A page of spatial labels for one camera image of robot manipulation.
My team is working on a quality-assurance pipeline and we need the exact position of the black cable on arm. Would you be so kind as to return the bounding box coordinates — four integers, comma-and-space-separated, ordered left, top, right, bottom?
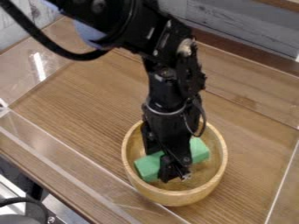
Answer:
0, 0, 109, 62

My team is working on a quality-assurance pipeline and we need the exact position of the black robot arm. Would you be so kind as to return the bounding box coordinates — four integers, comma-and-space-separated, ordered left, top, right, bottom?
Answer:
45, 0, 206, 182

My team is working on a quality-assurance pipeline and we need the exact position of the black metal frame corner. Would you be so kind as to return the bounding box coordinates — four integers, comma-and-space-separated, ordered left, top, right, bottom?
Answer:
23, 195, 66, 224

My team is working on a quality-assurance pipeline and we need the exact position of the black cable bottom left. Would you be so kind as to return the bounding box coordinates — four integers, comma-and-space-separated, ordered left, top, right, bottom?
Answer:
0, 196, 47, 224

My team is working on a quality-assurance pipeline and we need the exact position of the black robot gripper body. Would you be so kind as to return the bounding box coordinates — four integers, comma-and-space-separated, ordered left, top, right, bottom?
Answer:
138, 100, 208, 170

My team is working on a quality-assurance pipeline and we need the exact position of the brown wooden bowl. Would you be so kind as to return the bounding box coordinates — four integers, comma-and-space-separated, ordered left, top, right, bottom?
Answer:
121, 121, 228, 207

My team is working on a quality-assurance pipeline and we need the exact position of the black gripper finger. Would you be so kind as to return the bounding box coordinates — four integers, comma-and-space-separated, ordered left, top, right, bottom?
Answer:
141, 129, 162, 155
157, 156, 192, 183

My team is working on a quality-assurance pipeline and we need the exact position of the green rectangular block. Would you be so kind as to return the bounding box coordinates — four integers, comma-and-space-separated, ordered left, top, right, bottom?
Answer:
133, 137, 210, 183

